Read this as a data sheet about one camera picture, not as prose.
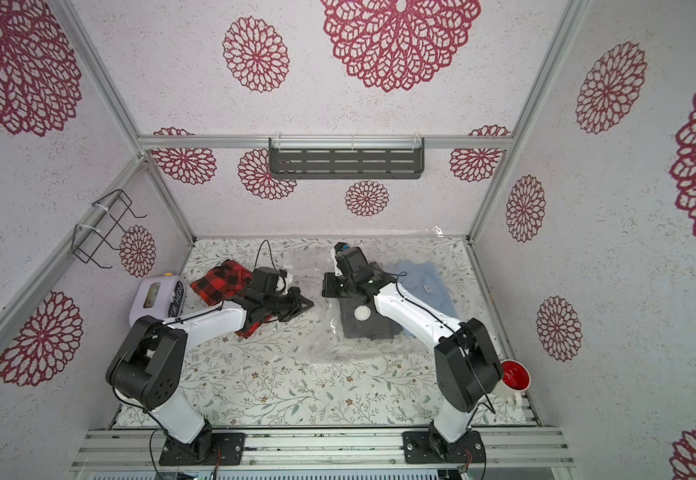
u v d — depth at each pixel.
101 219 0.77
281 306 0.80
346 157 0.92
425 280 1.11
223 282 1.03
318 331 0.95
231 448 0.73
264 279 0.73
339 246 0.78
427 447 0.73
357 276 0.66
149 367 0.47
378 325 0.93
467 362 0.48
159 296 0.92
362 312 0.96
